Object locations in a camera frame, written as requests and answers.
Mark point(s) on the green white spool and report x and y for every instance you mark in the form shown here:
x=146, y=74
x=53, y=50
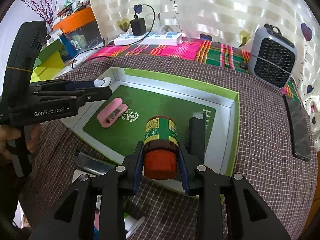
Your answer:
x=131, y=225

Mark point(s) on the white smiley face gadget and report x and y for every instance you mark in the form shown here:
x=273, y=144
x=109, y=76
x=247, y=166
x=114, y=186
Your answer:
x=105, y=82

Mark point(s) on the orange lid storage bin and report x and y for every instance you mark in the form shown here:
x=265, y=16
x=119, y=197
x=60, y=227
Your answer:
x=80, y=31

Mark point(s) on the colourful plaid cloth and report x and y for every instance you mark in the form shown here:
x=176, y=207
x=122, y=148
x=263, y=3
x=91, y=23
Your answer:
x=194, y=59

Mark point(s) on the purple flower branches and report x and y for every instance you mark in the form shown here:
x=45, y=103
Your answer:
x=42, y=5

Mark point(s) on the white power strip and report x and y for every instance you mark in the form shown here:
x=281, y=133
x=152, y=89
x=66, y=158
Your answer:
x=167, y=39

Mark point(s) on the black smartphone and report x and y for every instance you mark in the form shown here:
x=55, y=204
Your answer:
x=298, y=129

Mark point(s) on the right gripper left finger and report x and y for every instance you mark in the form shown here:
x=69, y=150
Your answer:
x=72, y=216

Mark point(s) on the grey portable fan heater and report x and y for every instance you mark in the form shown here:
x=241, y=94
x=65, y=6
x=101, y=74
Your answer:
x=272, y=57

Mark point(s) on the pink folding clip front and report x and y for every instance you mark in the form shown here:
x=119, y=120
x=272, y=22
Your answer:
x=110, y=113

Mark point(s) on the black rectangular device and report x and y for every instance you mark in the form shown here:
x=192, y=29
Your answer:
x=196, y=136

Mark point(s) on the silver metal lighter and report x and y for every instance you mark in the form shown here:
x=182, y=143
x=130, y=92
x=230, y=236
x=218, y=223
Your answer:
x=91, y=164

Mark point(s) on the green white cardboard box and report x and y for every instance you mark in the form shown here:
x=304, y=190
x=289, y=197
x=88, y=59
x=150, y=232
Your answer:
x=162, y=112

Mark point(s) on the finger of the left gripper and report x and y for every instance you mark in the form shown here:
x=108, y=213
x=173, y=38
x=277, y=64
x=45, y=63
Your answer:
x=85, y=96
x=61, y=85

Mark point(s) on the heart pattern curtain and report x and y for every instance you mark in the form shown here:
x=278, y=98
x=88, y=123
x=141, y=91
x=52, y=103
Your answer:
x=233, y=22

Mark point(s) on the green yellow box stack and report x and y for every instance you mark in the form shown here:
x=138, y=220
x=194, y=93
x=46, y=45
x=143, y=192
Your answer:
x=48, y=63

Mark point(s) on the brown jar red lid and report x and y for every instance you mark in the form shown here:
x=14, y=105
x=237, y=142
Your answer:
x=160, y=148

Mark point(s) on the black power adapter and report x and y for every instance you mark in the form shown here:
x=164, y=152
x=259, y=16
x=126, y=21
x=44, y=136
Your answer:
x=138, y=26

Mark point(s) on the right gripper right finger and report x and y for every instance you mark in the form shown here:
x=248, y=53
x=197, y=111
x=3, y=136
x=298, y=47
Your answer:
x=248, y=215

